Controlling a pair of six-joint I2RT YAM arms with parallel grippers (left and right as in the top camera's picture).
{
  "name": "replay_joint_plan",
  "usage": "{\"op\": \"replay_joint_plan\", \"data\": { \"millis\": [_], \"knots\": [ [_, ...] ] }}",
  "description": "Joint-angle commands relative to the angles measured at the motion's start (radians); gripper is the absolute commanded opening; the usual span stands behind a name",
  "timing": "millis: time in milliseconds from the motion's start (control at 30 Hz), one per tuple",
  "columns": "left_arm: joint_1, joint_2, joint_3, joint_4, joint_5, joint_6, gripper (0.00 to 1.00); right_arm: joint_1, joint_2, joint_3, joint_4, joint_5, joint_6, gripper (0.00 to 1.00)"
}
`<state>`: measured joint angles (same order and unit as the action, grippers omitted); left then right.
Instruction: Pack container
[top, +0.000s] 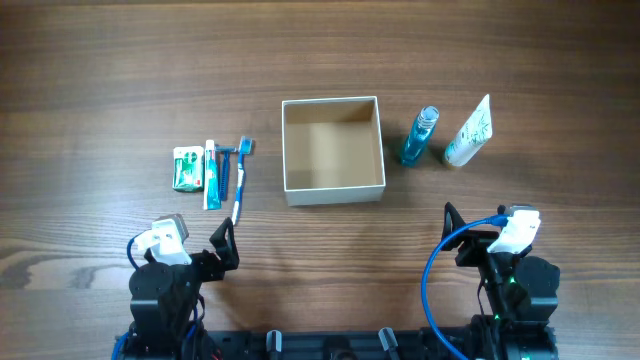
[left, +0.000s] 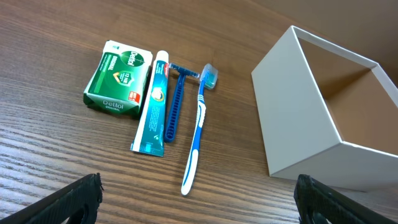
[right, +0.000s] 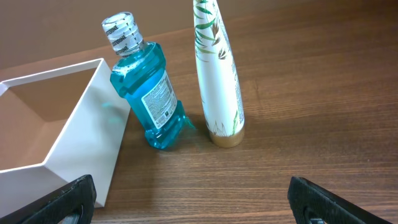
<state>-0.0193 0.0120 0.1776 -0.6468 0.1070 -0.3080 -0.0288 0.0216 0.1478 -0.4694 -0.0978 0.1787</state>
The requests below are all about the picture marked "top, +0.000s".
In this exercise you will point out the blue white toothbrush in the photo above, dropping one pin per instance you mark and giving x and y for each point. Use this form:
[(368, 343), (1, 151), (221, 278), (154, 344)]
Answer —
[(245, 149)]

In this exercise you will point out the white cardboard box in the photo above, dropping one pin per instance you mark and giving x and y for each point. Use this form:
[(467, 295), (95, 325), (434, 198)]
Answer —
[(332, 151)]

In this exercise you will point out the white bamboo print tube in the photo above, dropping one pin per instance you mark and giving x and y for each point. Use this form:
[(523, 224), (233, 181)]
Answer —
[(472, 136)]

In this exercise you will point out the green white soap box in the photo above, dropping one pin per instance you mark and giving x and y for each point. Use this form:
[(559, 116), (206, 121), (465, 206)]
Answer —
[(188, 168)]

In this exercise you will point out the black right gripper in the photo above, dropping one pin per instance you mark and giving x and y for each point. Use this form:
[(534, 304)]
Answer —
[(473, 245)]

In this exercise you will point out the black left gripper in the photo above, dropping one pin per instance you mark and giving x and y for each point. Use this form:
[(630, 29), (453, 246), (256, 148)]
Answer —
[(212, 261)]

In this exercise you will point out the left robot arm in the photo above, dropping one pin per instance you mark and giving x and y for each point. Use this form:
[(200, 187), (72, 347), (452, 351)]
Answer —
[(166, 304)]

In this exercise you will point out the teal toothpaste tube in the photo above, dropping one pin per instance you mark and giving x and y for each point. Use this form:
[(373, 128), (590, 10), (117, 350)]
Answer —
[(211, 182)]

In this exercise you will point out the blue disposable razor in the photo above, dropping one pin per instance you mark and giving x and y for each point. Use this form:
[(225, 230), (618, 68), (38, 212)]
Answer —
[(226, 152)]

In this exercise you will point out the blue mouthwash bottle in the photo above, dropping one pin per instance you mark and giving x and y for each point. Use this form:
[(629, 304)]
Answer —
[(421, 131)]

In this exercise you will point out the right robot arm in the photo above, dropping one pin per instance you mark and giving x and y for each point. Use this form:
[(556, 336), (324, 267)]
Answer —
[(521, 289)]

